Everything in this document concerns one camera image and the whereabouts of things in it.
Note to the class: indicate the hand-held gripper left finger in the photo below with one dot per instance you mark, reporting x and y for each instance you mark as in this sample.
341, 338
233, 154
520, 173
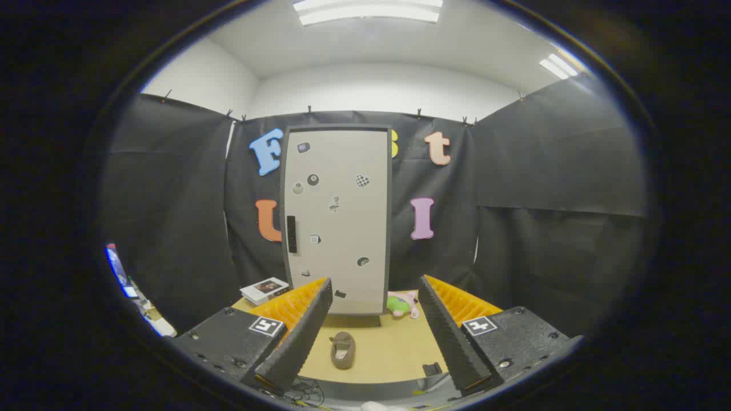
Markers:
297, 342

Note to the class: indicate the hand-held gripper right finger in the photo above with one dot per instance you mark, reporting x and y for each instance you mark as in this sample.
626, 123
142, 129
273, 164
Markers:
451, 342

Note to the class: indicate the brown fuzzy shoe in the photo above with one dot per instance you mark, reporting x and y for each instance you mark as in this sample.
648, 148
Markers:
342, 351

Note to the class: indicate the grey shoe cabinet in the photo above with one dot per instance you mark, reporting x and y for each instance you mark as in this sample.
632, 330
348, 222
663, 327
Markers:
354, 320

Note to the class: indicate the white book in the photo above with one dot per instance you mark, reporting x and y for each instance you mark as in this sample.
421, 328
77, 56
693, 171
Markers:
264, 290

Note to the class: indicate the pink and green plush toy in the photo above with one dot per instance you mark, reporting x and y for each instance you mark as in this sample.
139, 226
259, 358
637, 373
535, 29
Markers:
401, 304

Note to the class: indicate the white side table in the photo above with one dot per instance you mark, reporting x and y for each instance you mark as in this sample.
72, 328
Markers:
157, 322

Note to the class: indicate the black backdrop cloth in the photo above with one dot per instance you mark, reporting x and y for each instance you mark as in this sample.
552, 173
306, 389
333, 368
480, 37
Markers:
542, 200

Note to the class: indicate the blue printed poster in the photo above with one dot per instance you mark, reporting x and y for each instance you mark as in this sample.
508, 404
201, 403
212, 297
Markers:
120, 274

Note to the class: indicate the small ceiling light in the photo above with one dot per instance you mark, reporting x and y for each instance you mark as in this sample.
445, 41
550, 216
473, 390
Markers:
558, 65

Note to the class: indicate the long ceiling light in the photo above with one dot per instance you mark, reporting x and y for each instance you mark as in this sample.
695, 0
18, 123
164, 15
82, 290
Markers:
368, 11

